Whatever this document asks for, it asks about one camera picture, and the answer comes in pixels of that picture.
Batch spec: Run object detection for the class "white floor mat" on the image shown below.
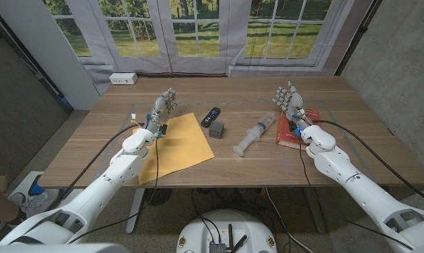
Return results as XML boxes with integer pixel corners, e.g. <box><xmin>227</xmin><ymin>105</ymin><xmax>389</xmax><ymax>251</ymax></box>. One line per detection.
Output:
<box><xmin>7</xmin><ymin>171</ymin><xmax>84</xmax><ymax>219</ymax></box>

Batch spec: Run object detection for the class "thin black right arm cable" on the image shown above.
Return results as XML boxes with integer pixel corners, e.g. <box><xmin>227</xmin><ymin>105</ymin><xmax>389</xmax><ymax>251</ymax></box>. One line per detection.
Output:
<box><xmin>297</xmin><ymin>135</ymin><xmax>415</xmax><ymax>249</ymax></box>

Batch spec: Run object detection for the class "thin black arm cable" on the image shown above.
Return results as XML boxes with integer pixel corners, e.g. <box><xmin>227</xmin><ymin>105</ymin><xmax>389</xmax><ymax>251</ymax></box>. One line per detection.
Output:
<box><xmin>297</xmin><ymin>135</ymin><xmax>415</xmax><ymax>249</ymax></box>
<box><xmin>66</xmin><ymin>135</ymin><xmax>160</xmax><ymax>245</ymax></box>

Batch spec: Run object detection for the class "white column panel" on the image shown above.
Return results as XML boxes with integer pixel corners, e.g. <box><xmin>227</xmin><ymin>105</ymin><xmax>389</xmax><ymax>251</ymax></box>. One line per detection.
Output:
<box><xmin>0</xmin><ymin>0</ymin><xmax>102</xmax><ymax>110</ymax></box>

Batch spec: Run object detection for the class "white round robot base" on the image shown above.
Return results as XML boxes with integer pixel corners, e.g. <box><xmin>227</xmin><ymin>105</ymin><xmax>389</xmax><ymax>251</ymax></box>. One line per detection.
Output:
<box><xmin>176</xmin><ymin>209</ymin><xmax>278</xmax><ymax>253</ymax></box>

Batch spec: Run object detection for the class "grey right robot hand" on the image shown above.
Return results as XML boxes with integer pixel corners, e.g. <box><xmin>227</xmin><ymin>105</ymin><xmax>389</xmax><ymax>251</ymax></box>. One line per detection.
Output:
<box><xmin>271</xmin><ymin>80</ymin><xmax>313</xmax><ymax>131</ymax></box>

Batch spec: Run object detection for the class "blue floor object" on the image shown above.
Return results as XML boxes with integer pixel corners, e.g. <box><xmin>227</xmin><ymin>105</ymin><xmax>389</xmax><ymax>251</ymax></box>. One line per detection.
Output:
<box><xmin>28</xmin><ymin>174</ymin><xmax>46</xmax><ymax>196</ymax></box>

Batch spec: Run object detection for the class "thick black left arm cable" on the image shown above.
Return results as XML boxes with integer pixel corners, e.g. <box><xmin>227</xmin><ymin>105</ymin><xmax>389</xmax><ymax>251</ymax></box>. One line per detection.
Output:
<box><xmin>44</xmin><ymin>122</ymin><xmax>142</xmax><ymax>212</ymax></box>

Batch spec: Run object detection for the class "printed window backdrop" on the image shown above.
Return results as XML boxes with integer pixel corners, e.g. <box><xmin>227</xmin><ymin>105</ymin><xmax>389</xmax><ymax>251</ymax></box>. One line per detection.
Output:
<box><xmin>42</xmin><ymin>0</ymin><xmax>376</xmax><ymax>95</ymax></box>

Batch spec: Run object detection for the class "black round floor disc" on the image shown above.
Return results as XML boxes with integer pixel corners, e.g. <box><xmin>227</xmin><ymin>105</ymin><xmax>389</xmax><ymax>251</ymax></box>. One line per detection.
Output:
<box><xmin>143</xmin><ymin>188</ymin><xmax>173</xmax><ymax>207</ymax></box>

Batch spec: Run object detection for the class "white power strip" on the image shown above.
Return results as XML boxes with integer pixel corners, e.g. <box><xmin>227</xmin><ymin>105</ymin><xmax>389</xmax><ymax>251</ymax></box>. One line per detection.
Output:
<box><xmin>109</xmin><ymin>72</ymin><xmax>139</xmax><ymax>86</ymax></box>

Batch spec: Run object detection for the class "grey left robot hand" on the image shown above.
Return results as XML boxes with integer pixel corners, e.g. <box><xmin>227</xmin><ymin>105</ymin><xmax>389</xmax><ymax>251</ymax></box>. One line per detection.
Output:
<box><xmin>143</xmin><ymin>87</ymin><xmax>179</xmax><ymax>136</ymax></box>

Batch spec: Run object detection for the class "yellow manila envelope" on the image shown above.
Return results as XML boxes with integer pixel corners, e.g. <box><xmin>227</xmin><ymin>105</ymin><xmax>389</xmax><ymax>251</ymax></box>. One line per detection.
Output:
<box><xmin>132</xmin><ymin>112</ymin><xmax>215</xmax><ymax>186</ymax></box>

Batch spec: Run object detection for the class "white floor cable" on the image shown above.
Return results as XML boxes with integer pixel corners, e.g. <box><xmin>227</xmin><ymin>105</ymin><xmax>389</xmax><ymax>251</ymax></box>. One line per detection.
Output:
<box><xmin>264</xmin><ymin>188</ymin><xmax>314</xmax><ymax>253</ymax></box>

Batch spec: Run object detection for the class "person's brown trouser leg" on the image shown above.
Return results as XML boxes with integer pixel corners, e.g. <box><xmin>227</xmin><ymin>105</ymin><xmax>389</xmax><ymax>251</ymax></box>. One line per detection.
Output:
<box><xmin>0</xmin><ymin>179</ymin><xmax>20</xmax><ymax>223</ymax></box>

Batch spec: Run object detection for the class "grey lattice block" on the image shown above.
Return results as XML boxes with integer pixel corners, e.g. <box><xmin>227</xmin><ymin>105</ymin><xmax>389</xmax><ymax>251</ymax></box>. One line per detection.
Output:
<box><xmin>208</xmin><ymin>120</ymin><xmax>225</xmax><ymax>139</ymax></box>

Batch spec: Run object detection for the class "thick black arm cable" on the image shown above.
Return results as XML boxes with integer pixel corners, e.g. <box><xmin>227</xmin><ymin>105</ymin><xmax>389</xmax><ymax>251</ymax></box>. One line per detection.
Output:
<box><xmin>44</xmin><ymin>122</ymin><xmax>142</xmax><ymax>212</ymax></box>
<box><xmin>311</xmin><ymin>119</ymin><xmax>424</xmax><ymax>207</ymax></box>

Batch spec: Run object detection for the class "white table leg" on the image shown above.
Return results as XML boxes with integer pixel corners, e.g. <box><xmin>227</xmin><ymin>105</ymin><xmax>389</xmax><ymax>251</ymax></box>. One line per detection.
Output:
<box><xmin>126</xmin><ymin>188</ymin><xmax>146</xmax><ymax>235</ymax></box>
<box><xmin>302</xmin><ymin>187</ymin><xmax>327</xmax><ymax>235</ymax></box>

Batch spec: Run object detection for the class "black TV remote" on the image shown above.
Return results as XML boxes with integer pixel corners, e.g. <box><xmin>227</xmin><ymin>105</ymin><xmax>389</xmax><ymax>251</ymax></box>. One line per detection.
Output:
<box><xmin>200</xmin><ymin>107</ymin><xmax>221</xmax><ymax>129</ymax></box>

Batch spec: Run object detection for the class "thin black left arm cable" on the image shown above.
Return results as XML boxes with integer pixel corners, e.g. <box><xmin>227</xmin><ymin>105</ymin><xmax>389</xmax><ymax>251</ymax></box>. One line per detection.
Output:
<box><xmin>66</xmin><ymin>135</ymin><xmax>160</xmax><ymax>245</ymax></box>

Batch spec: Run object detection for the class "red hardcover book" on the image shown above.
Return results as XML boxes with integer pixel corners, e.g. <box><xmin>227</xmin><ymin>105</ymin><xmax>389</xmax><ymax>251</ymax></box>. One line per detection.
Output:
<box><xmin>275</xmin><ymin>108</ymin><xmax>321</xmax><ymax>151</ymax></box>

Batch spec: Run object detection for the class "clear plastic syringe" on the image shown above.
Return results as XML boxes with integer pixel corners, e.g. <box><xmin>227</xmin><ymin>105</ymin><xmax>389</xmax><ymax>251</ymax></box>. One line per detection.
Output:
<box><xmin>232</xmin><ymin>112</ymin><xmax>277</xmax><ymax>157</ymax></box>

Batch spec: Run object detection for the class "black backdrop stand pole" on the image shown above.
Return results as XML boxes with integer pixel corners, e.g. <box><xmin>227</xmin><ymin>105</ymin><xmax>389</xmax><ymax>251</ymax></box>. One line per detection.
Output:
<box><xmin>334</xmin><ymin>0</ymin><xmax>383</xmax><ymax>77</ymax></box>

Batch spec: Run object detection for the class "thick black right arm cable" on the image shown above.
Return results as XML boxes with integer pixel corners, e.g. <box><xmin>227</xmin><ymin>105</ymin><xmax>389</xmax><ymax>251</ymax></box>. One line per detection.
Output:
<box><xmin>311</xmin><ymin>119</ymin><xmax>424</xmax><ymax>207</ymax></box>

